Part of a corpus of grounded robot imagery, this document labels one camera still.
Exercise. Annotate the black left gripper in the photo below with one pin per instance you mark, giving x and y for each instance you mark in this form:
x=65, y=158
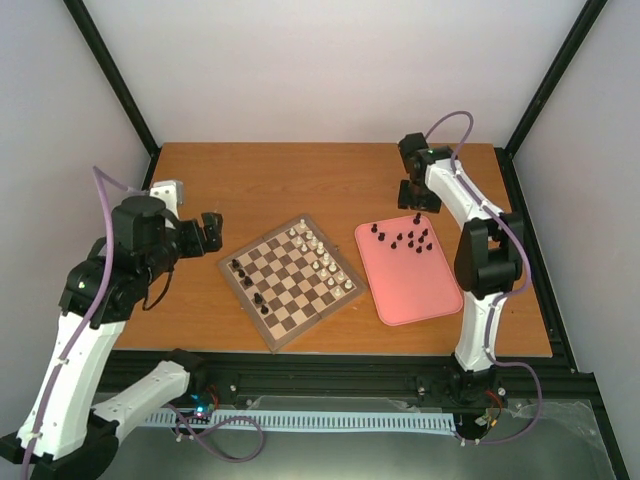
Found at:
x=214, y=232

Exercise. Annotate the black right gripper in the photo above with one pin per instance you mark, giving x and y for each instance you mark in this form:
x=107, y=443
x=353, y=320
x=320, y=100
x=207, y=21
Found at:
x=433, y=206

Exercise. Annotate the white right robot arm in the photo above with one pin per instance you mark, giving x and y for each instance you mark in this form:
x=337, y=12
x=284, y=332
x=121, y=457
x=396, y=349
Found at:
x=487, y=262

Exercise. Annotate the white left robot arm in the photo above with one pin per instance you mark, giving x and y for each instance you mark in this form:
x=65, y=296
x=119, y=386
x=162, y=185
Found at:
x=65, y=435

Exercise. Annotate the wooden chess board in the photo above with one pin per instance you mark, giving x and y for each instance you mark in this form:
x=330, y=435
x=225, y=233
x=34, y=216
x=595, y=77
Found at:
x=291, y=312

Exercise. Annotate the white chess pieces row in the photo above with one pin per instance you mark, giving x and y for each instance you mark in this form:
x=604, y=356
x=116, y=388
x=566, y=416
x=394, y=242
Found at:
x=312, y=267

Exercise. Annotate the pink plastic tray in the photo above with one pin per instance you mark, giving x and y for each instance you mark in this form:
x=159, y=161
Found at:
x=406, y=286

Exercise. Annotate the light blue cable duct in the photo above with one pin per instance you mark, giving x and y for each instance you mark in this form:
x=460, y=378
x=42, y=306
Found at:
x=326, y=422

